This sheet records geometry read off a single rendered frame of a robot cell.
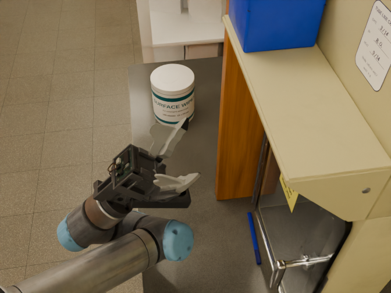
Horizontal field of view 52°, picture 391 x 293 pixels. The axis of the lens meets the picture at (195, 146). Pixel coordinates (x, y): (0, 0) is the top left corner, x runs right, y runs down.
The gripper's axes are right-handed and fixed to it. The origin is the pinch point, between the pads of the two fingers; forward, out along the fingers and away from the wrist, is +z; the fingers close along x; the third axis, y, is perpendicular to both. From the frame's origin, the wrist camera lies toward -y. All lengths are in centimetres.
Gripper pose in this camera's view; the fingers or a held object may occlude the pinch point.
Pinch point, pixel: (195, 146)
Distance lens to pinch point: 68.5
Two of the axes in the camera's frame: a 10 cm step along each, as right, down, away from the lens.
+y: -7.0, -4.0, -6.0
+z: 7.0, -5.6, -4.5
